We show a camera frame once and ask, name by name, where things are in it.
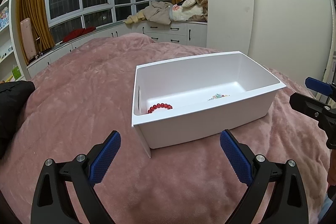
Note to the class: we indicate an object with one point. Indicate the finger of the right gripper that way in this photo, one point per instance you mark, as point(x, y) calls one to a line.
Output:
point(306, 105)
point(318, 86)

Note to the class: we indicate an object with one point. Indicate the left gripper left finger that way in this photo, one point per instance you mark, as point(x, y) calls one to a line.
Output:
point(52, 203)

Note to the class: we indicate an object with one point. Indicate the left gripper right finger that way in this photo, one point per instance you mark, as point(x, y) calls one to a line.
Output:
point(287, 204)

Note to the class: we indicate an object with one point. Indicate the black puffer jacket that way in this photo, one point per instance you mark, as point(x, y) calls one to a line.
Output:
point(14, 96)

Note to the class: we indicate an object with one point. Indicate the white drawer cabinet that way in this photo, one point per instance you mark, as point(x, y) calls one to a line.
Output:
point(184, 33)

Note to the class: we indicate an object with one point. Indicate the white plastic storage box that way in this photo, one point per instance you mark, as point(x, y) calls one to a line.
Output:
point(189, 98)

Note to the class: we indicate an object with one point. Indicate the white bookshelf with toys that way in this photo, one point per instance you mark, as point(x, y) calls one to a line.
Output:
point(8, 56)

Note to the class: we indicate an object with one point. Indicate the pile of beige clothes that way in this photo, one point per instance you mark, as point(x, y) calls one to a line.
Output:
point(165, 12)

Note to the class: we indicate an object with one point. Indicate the red cloth on sill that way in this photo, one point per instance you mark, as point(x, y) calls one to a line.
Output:
point(77, 33)

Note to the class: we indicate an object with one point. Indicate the left mustard curtain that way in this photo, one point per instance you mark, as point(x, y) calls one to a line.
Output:
point(36, 11)

